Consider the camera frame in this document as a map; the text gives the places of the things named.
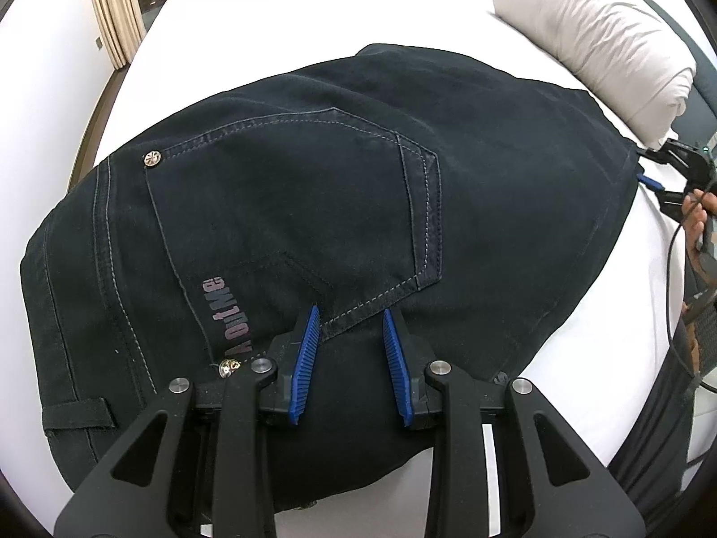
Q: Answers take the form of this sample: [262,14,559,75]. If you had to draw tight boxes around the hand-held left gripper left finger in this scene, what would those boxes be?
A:
[53,305,321,538]

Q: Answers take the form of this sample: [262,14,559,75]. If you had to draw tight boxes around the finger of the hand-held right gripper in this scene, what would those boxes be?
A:
[637,174,689,219]
[635,139,708,183]

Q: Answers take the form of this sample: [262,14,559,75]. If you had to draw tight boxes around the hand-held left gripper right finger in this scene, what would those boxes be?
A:
[382,309,645,538]

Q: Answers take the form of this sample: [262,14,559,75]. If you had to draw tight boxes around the dark denim pants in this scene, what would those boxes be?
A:
[21,43,642,519]

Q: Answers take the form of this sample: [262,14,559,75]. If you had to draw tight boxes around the person's right hand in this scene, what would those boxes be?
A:
[679,186,717,239]

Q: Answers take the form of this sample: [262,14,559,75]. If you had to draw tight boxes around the dark grey headboard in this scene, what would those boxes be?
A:
[583,0,717,143]

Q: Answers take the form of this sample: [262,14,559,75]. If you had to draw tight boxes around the white pillow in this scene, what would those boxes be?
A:
[490,0,698,147]

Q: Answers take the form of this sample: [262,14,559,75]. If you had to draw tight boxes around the person's dark striped trousers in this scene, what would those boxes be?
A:
[609,314,708,519]

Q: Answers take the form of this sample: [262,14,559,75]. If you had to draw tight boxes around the beige curtain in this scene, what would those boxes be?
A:
[83,0,147,68]

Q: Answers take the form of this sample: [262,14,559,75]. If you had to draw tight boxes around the dark cable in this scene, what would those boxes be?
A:
[665,216,717,396]

